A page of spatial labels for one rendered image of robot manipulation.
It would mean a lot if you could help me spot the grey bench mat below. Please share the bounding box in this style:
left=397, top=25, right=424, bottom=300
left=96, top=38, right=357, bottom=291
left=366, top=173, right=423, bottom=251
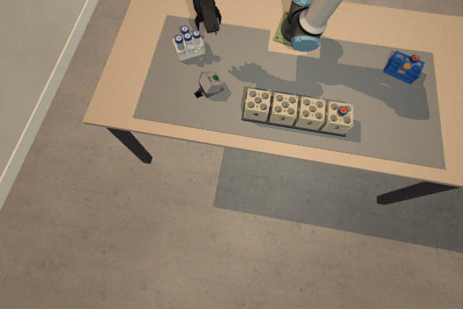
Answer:
left=133, top=15, right=446, bottom=169

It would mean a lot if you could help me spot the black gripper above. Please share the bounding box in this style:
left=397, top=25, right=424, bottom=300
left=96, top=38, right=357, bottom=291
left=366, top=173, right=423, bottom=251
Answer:
left=192, top=0, right=221, bottom=39

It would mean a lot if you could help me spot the blue tube rack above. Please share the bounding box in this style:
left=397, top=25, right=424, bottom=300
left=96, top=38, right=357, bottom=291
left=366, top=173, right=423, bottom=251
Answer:
left=383, top=51, right=425, bottom=84

